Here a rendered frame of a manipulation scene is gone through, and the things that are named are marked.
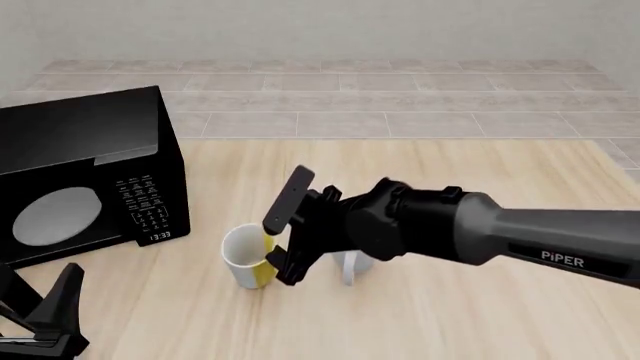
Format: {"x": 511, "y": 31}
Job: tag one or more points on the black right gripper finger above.
{"x": 276, "y": 255}
{"x": 291, "y": 272}

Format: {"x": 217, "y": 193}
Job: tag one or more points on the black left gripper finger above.
{"x": 60, "y": 307}
{"x": 17, "y": 296}

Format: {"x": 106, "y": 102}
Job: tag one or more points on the grey and black right robot arm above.
{"x": 500, "y": 228}

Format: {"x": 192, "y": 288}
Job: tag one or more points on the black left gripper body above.
{"x": 40, "y": 348}

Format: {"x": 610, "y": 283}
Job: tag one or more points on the black microwave oven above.
{"x": 75, "y": 150}

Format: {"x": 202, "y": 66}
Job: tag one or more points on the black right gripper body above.
{"x": 320, "y": 225}

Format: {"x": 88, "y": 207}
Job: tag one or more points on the yellow and white mug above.
{"x": 245, "y": 258}

